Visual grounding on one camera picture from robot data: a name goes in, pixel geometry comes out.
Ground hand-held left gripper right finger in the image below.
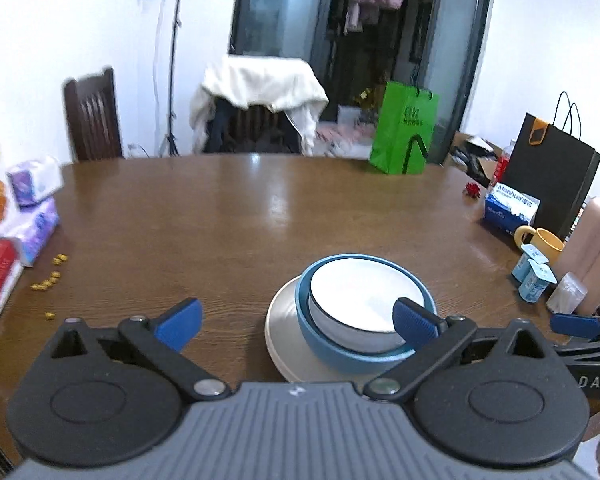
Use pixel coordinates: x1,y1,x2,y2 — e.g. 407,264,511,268
362,297,551,403

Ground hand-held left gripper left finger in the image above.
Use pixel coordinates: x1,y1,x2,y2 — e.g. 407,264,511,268
50,297,233,403

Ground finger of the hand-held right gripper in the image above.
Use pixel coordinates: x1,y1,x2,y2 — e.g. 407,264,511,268
550,312,600,341
552,339,600,363

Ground large white black-rimmed bowl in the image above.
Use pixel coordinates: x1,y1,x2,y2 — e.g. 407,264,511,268
307,258,428,353

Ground blue bowl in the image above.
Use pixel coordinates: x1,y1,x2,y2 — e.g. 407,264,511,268
295,253,438,373

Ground cream plate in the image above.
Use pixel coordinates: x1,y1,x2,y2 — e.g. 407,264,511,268
265,275,438,385

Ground clear toothpick jar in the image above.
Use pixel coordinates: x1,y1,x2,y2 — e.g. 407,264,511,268
546,272,588,315

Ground blue yogurt cup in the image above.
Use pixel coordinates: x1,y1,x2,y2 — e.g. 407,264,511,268
519,259,558,303
511,244,550,281

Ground pink insulated bottle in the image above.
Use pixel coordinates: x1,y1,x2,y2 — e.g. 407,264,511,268
555,196,600,316

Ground yellow mug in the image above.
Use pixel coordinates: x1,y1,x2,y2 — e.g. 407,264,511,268
514,225,566,263

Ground scattered yellow crumbs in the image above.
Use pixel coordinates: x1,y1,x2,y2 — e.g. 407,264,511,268
0,254,71,348

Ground blue floral tissue pack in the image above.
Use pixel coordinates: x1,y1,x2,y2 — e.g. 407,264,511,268
484,182,541,233

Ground black paper bag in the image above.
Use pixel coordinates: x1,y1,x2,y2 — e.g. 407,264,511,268
500,91,600,241

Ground purple floral tissue pack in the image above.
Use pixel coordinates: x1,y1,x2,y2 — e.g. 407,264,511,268
0,196,61,267

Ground red-label plastic bottle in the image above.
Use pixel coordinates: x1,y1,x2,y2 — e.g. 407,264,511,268
492,139,518,188

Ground cardboard boxes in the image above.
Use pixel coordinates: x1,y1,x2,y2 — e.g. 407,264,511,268
447,130,506,183

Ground green paper bag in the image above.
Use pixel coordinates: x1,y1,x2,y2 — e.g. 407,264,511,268
369,81,440,177

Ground opened purple tissue pack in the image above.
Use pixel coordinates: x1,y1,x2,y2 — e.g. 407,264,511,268
6,155,63,209

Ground slatted wooden chair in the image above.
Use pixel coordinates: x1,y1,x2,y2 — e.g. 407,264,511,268
227,105,286,153

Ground dark wooden chair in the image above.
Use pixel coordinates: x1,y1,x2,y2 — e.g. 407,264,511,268
62,66,126,162

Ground chair with cream cloth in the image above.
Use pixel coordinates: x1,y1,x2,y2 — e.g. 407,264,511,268
189,55,329,157

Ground black light stand tripod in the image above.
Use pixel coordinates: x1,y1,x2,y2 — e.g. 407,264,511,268
152,0,191,157

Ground glass sliding door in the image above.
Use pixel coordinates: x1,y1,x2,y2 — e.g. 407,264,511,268
229,0,496,166

